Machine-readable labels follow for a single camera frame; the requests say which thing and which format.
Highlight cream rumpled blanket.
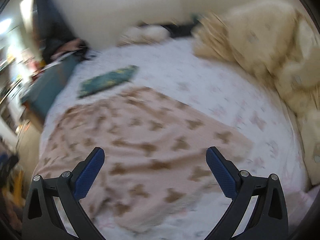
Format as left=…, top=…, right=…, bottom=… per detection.
left=193, top=0, right=319, bottom=185

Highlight teal bed footboard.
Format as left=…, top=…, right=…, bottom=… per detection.
left=21, top=54, right=80, bottom=129

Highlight pink bear print pants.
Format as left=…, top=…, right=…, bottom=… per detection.
left=34, top=87, right=253, bottom=232

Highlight white pillow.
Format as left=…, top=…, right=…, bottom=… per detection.
left=117, top=25, right=170, bottom=47

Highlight folded green patterned cloth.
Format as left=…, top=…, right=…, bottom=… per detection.
left=78, top=65, right=139, bottom=98

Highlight dark clothes pile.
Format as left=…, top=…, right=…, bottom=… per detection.
left=42, top=38, right=88, bottom=63

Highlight white floral bed sheet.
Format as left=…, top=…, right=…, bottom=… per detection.
left=40, top=38, right=312, bottom=239

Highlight dark clothes by wall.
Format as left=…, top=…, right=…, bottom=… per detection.
left=161, top=23, right=197, bottom=38

